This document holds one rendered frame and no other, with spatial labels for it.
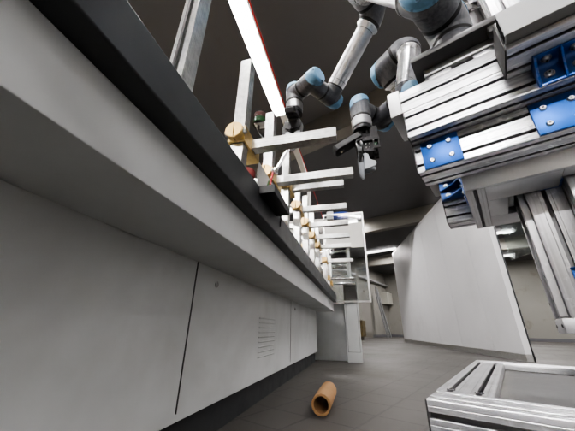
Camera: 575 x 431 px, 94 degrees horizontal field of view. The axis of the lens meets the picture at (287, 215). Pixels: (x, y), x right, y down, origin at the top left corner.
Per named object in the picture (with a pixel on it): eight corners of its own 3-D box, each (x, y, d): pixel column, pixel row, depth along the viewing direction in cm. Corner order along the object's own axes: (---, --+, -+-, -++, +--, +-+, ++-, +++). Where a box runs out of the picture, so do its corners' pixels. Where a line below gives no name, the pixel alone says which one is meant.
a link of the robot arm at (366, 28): (382, 5, 118) (326, 109, 130) (367, -14, 112) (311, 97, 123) (402, 1, 109) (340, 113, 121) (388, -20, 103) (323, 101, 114)
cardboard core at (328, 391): (335, 381, 138) (329, 394, 111) (336, 399, 135) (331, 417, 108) (320, 380, 140) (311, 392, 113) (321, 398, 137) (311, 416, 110)
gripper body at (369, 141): (381, 148, 91) (376, 121, 96) (354, 151, 93) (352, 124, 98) (379, 160, 98) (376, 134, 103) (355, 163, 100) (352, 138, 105)
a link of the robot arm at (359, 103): (374, 97, 105) (358, 88, 102) (377, 118, 101) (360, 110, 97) (360, 109, 112) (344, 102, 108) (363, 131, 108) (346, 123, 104)
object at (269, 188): (293, 226, 92) (293, 214, 94) (274, 197, 72) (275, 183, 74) (279, 227, 93) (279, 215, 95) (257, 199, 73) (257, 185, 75)
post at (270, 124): (272, 223, 92) (276, 115, 111) (269, 219, 89) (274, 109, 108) (263, 224, 93) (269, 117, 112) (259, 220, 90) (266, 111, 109)
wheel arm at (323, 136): (337, 145, 73) (336, 132, 75) (336, 137, 70) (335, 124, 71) (196, 165, 83) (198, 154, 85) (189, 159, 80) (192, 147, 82)
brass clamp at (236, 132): (260, 163, 81) (261, 150, 83) (243, 134, 69) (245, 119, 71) (241, 166, 83) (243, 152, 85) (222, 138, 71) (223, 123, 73)
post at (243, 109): (243, 195, 69) (255, 66, 88) (238, 189, 66) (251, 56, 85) (231, 197, 70) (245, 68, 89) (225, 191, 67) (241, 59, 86)
